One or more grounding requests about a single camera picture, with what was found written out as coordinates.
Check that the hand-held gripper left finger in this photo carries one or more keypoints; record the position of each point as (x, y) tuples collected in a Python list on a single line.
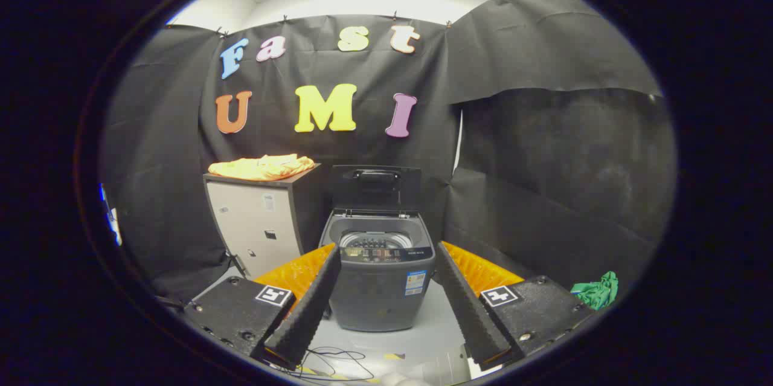
[(314, 307)]

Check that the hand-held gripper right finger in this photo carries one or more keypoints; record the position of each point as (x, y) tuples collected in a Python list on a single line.
[(468, 313)]

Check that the grey washing machine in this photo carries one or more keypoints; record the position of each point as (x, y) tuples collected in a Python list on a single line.
[(380, 301)]

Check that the orange polo shirt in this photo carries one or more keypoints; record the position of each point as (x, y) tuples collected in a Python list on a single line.
[(259, 167)]

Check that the grey cabinet with dark top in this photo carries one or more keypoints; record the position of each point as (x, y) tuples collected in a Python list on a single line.
[(253, 223)]

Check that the green cloth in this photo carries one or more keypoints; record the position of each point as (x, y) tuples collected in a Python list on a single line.
[(598, 292)]

